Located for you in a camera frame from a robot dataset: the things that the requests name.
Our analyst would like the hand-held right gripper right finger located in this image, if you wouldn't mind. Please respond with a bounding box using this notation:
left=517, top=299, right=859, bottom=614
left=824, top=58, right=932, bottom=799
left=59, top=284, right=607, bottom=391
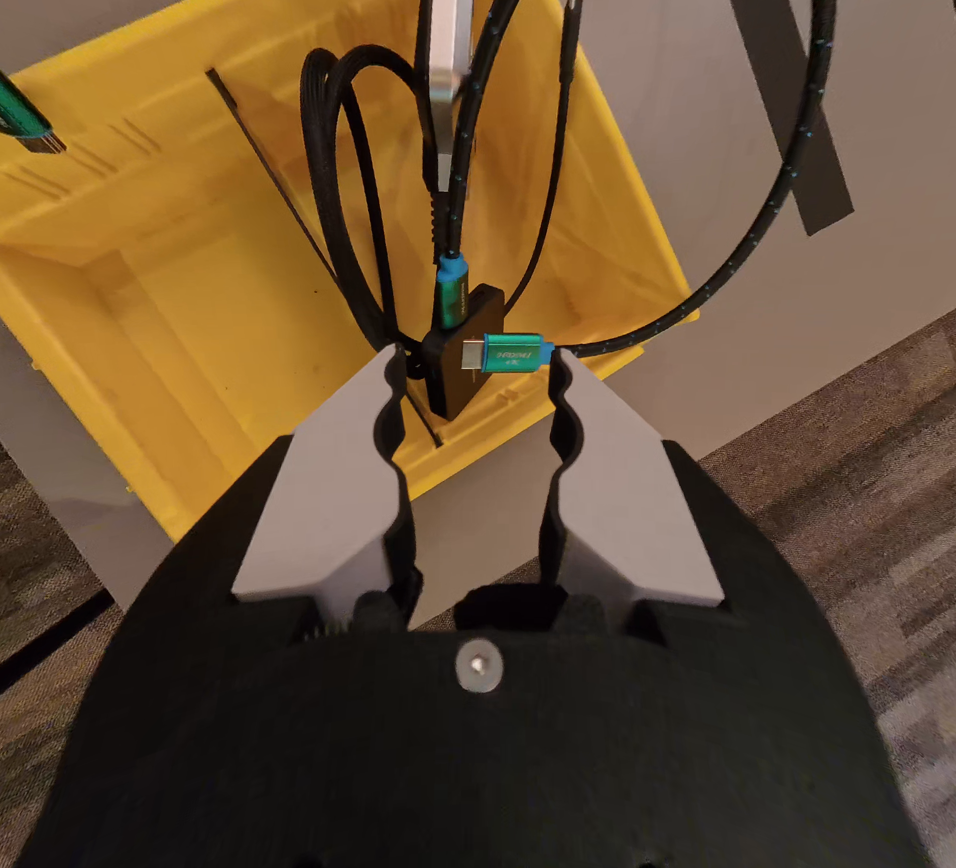
left=544, top=347, right=727, bottom=633

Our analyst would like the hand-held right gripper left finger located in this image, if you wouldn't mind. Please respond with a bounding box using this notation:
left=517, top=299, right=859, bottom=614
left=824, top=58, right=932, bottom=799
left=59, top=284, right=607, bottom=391
left=230, top=343, right=423, bottom=631

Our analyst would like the yellow plastic bin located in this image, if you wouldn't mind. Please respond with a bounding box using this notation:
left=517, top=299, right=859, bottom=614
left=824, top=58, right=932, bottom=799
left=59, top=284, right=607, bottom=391
left=0, top=0, right=702, bottom=544

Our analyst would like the black braided hdmi cable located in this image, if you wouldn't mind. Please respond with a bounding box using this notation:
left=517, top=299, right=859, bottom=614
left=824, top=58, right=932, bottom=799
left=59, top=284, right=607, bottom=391
left=433, top=0, right=836, bottom=376

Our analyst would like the black hub cable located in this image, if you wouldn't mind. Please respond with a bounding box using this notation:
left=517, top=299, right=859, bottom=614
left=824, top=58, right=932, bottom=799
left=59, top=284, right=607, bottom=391
left=301, top=0, right=585, bottom=361

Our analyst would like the green metal cable plug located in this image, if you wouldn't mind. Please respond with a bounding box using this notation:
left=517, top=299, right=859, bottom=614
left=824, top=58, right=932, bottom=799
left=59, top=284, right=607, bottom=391
left=0, top=71, right=68, bottom=157

